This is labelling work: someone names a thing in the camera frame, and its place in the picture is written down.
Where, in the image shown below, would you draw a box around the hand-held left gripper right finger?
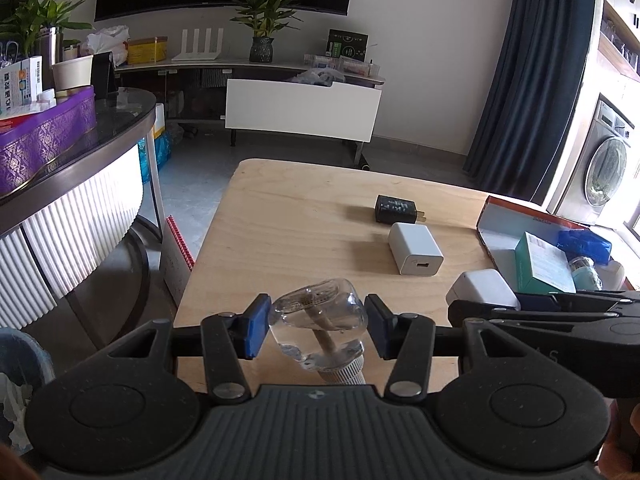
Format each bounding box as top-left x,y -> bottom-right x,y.
365,294 -> 543,401

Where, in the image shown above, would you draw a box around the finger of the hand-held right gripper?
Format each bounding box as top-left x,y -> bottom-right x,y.
447,299 -> 626,330
515,290 -> 640,309

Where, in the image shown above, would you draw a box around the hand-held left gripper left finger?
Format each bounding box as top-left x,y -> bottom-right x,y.
100,294 -> 272,403

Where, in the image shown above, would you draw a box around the small bottle with blue cap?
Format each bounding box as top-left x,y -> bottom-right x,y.
570,256 -> 604,291

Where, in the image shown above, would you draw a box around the blue floss pick box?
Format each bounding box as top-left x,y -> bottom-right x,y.
556,229 -> 613,266

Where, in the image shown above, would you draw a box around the clear spray bottle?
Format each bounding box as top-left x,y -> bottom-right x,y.
268,277 -> 368,386

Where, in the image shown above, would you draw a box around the small white charger with prongs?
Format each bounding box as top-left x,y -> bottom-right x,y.
445,269 -> 522,311

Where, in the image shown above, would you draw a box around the orange-edged cardboard box tray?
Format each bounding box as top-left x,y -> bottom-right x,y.
475,196 -> 640,295

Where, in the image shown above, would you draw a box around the person's right hand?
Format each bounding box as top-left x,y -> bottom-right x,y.
597,400 -> 640,480

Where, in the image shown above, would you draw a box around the teal and white bandage box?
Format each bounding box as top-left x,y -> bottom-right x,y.
514,231 -> 577,295

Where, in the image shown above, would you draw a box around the white cube charger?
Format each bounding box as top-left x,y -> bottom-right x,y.
388,222 -> 445,277

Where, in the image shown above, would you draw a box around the board with red edge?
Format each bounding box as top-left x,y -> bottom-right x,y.
160,215 -> 196,307

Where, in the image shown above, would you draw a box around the black charger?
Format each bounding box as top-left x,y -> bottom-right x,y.
374,194 -> 429,226

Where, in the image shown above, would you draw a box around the washing machine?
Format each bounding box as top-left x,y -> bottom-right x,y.
570,92 -> 640,226

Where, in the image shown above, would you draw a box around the blue plastic bags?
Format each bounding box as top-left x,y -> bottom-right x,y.
137,132 -> 173,183

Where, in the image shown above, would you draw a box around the round ribbed counter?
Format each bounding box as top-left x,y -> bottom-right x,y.
0,87 -> 163,356

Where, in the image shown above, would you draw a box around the dark blue curtain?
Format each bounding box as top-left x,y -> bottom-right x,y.
462,0 -> 598,206

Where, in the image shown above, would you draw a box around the trash bin with blue bag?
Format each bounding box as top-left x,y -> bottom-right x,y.
0,327 -> 56,456

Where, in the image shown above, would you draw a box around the long television console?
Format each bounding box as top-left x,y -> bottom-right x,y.
112,60 -> 386,136

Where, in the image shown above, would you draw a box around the grey cloth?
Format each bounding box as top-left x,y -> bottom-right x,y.
290,69 -> 346,86

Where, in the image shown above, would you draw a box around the clear plastic containers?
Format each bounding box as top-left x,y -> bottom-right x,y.
303,52 -> 381,78

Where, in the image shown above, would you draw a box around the purple patterned box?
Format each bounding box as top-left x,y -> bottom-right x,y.
0,85 -> 97,197

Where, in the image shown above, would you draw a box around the white router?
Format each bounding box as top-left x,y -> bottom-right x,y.
171,29 -> 221,63

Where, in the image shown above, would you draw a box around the green and black box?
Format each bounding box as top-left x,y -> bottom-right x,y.
327,29 -> 369,60

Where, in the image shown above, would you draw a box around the black stand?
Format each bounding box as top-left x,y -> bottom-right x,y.
91,51 -> 120,97

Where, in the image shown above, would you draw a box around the yellow box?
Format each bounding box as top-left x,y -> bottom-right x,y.
125,36 -> 169,66

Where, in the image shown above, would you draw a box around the potted plant in dark vase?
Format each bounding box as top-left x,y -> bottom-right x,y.
231,0 -> 306,64

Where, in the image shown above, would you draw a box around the white paper cup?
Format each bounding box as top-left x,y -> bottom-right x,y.
51,56 -> 94,92

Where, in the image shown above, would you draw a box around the white plastic bag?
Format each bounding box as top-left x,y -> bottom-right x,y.
81,25 -> 131,68

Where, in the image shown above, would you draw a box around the white medicine box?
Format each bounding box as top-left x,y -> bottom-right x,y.
0,56 -> 44,116

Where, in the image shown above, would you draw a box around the steel cup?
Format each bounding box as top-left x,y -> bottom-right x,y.
34,27 -> 65,88

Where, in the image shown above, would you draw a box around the leafy green plant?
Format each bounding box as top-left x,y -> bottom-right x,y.
0,0 -> 94,61

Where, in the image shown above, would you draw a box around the wooden wall shelf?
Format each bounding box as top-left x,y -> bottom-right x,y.
597,0 -> 640,83

